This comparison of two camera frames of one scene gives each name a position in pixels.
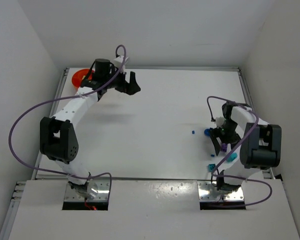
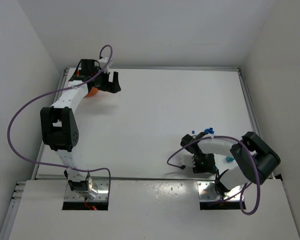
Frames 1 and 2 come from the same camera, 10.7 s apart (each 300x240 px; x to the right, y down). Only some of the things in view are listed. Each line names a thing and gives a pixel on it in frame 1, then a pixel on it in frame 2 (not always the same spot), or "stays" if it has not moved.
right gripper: (220, 135) -> (200, 169)
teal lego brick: (232, 157) stays
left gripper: (125, 85) -> (106, 83)
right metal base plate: (208, 192) stays
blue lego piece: (207, 132) stays
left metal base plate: (102, 195) stays
